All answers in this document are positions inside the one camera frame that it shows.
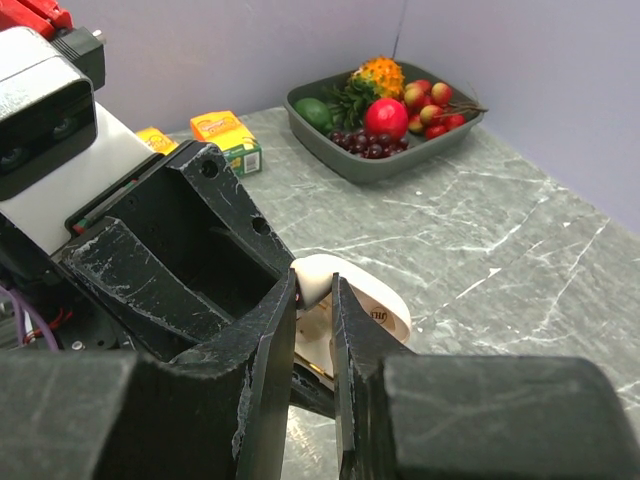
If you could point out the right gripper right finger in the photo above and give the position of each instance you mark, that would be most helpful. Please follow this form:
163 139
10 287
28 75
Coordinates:
402 415

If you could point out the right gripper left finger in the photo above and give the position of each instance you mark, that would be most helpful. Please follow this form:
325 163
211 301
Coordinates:
218 411

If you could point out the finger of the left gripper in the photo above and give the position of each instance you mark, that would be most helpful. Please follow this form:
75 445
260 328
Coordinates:
121 272
236 217

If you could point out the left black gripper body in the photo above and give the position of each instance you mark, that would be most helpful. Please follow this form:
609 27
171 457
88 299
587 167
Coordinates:
155 205

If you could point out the beige earbud charging case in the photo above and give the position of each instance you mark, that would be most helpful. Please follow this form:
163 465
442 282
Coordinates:
314 326

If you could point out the beige earbud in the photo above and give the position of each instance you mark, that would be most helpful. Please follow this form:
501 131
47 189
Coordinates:
314 279

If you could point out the orange juice box left upper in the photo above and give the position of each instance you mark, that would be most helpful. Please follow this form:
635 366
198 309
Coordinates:
239 146

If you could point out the orange juice box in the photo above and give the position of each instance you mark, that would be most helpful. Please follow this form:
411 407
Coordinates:
157 140
239 146

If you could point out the orange juice box left lower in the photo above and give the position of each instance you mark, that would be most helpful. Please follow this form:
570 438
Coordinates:
157 140

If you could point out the green avocado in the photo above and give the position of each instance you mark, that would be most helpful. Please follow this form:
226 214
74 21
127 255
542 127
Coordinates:
316 113

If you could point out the dark grape bunch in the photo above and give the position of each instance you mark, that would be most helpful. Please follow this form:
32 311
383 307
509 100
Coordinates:
363 145

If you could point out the grey fruit tray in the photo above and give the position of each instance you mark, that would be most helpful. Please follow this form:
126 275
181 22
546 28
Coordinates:
361 170

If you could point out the red apple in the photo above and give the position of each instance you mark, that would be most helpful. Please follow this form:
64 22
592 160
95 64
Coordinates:
387 116

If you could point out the orange pineapple toy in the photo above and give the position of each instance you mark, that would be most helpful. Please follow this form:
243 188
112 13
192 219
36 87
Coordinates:
377 78

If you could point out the red lychee bunch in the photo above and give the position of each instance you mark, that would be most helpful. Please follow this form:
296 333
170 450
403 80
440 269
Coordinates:
433 111

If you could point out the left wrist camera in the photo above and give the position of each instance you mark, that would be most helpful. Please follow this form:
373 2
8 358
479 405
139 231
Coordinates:
60 149

